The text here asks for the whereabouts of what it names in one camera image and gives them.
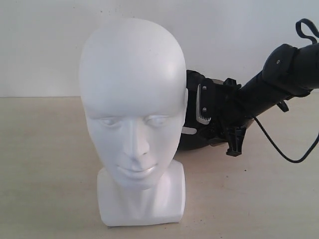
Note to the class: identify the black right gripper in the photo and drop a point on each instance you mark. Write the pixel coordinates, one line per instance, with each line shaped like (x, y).
(214, 103)

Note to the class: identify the black helmet with tinted visor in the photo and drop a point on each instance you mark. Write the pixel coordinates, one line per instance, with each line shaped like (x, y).
(190, 138)

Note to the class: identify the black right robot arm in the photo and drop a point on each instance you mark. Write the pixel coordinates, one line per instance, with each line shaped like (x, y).
(288, 72)

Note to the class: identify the white mannequin head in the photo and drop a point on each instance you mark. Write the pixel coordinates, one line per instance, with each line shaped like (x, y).
(133, 89)

